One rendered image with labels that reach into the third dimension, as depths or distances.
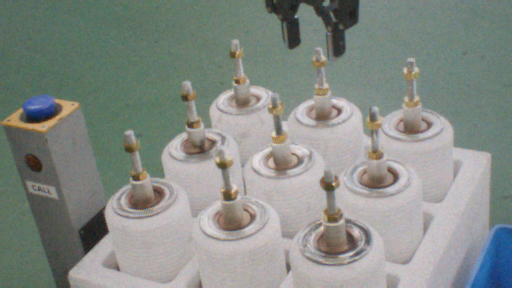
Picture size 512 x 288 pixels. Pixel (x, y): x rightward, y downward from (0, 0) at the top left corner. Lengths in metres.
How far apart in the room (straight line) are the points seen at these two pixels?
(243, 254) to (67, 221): 0.30
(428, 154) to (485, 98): 0.62
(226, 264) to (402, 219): 0.20
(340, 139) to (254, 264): 0.23
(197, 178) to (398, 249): 0.25
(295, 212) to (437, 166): 0.18
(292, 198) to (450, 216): 0.19
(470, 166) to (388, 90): 0.58
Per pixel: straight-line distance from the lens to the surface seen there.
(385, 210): 0.88
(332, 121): 1.02
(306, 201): 0.94
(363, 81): 1.66
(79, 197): 1.06
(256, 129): 1.07
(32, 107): 1.02
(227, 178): 0.84
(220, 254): 0.85
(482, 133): 1.47
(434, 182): 1.00
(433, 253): 0.92
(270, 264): 0.87
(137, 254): 0.93
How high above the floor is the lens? 0.77
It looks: 31 degrees down
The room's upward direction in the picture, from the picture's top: 8 degrees counter-clockwise
